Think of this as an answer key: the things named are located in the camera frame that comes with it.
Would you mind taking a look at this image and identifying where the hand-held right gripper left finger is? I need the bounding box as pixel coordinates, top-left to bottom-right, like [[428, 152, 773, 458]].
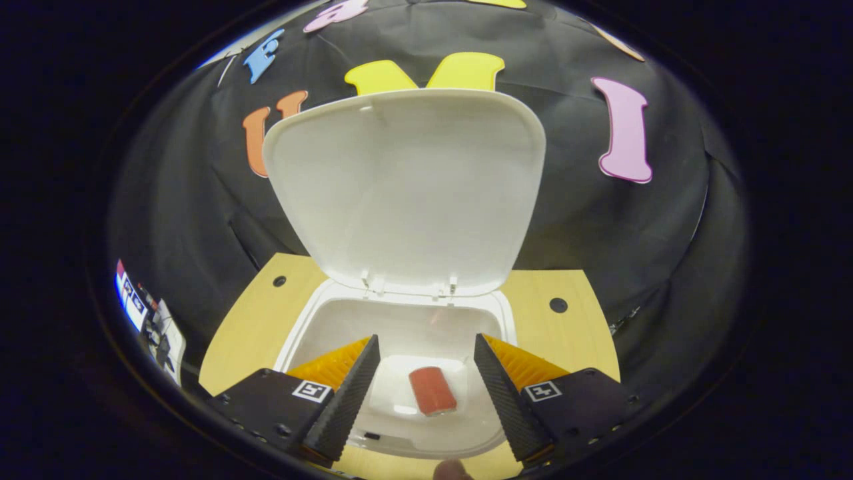
[[207, 334, 381, 467]]

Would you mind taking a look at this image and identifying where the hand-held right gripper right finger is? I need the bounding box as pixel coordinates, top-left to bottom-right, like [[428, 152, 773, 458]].
[[473, 333, 644, 466]]

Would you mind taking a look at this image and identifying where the white desktop garbage bin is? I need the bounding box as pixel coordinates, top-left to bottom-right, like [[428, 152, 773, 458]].
[[262, 88, 547, 461]]

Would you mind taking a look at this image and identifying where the wooden desktop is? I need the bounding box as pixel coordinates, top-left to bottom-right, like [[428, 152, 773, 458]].
[[199, 252, 622, 480]]

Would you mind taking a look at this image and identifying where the white side table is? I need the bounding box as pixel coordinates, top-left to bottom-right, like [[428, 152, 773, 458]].
[[140, 297, 189, 387]]

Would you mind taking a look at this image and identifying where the computer monitor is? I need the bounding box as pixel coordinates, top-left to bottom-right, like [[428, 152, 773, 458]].
[[115, 259, 149, 333]]

